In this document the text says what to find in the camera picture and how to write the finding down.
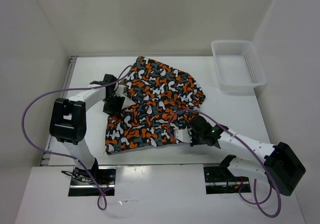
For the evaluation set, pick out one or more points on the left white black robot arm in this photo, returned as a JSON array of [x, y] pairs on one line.
[[98, 91]]

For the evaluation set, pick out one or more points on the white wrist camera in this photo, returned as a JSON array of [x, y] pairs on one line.
[[119, 90], [182, 135]]

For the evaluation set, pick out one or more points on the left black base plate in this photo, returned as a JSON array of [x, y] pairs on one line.
[[83, 186]]

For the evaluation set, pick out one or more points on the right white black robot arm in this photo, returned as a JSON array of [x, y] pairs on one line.
[[276, 164]]

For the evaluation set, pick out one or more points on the orange black camouflage shorts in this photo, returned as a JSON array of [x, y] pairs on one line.
[[162, 97]]

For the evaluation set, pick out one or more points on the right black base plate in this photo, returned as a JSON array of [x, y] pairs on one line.
[[218, 182]]

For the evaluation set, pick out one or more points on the white perforated plastic basket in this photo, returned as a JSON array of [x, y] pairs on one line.
[[238, 67]]

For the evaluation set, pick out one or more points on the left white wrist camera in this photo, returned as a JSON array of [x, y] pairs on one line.
[[119, 90]]

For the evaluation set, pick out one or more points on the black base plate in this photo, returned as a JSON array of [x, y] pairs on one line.
[[218, 182], [83, 186]]

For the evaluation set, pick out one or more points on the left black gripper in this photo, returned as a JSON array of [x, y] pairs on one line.
[[116, 110]]

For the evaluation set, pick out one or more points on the aluminium table edge rail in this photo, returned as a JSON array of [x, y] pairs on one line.
[[60, 128]]

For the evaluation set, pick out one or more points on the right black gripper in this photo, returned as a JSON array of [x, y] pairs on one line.
[[194, 141]]

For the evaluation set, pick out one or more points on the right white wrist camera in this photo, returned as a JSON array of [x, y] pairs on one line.
[[182, 135]]

